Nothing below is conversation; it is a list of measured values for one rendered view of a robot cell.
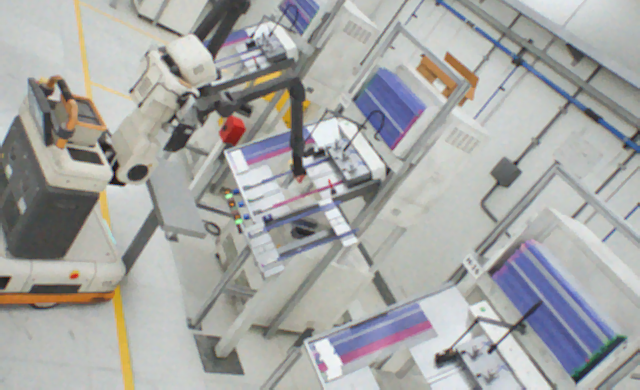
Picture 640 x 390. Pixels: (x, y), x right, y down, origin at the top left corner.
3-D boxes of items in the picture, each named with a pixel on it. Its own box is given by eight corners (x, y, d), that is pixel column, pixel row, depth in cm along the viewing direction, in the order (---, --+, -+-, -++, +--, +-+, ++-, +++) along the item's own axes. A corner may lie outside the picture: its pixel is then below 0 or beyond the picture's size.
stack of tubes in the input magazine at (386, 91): (390, 149, 315) (422, 109, 306) (353, 102, 352) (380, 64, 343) (406, 157, 323) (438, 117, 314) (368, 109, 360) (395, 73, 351)
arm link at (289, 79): (295, 62, 281) (306, 73, 276) (296, 85, 291) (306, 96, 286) (208, 94, 266) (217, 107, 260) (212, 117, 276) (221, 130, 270)
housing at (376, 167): (373, 190, 326) (371, 170, 317) (340, 141, 362) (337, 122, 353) (387, 185, 328) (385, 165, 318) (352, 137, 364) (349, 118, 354)
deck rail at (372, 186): (257, 234, 312) (255, 226, 308) (256, 231, 314) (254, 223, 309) (381, 188, 325) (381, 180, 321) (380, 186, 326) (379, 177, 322)
